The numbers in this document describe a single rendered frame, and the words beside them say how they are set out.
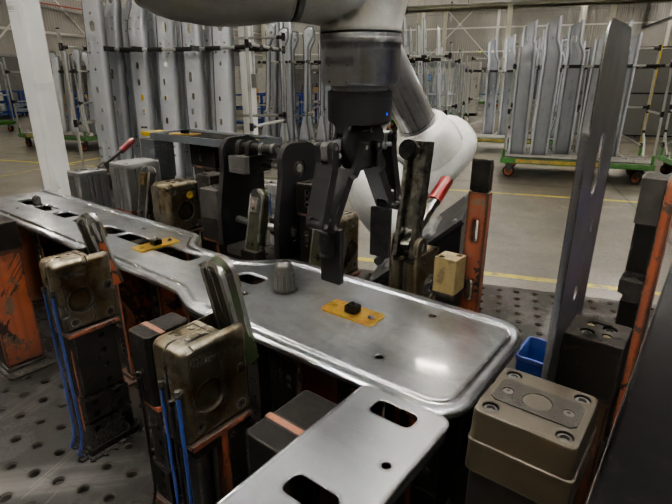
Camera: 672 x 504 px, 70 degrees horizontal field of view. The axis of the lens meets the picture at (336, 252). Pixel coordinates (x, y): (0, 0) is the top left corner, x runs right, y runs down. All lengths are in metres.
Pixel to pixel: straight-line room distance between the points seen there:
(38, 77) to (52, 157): 0.61
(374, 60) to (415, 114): 0.75
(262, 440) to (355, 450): 0.09
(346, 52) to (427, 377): 0.35
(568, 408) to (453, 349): 0.20
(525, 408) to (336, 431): 0.16
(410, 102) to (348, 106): 0.73
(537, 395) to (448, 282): 0.30
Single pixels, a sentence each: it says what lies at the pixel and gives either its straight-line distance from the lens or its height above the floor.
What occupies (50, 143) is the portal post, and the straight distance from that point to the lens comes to 4.59.
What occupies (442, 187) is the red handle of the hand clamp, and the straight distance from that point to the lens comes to 0.81.
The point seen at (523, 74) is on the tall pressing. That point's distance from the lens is 7.57.
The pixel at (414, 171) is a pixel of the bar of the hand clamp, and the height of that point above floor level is 1.17.
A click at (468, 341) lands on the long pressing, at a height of 1.00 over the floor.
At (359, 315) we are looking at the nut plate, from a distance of 0.65.
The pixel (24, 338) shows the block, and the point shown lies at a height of 0.77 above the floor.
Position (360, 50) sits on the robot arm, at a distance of 0.54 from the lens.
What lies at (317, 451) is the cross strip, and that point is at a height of 1.00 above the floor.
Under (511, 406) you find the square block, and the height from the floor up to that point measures 1.06.
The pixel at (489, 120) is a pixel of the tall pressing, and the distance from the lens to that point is 10.25.
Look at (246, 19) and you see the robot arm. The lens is 0.54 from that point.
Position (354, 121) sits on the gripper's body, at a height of 1.25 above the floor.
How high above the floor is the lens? 1.30
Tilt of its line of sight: 19 degrees down
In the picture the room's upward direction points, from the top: straight up
